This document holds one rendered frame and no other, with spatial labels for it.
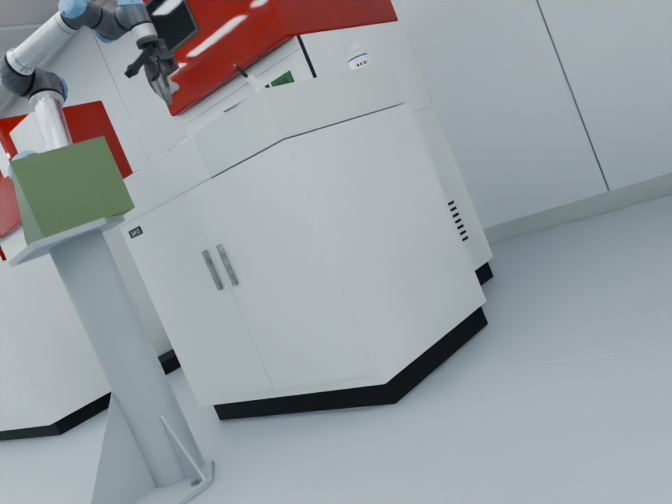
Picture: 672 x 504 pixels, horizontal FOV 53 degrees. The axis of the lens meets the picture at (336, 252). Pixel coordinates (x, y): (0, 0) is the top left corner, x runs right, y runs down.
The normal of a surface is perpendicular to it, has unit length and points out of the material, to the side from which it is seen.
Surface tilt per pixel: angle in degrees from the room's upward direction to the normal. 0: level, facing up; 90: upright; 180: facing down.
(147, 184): 90
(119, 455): 90
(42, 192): 90
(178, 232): 90
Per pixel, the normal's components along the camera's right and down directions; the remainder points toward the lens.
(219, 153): -0.62, 0.33
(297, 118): 0.69, -0.22
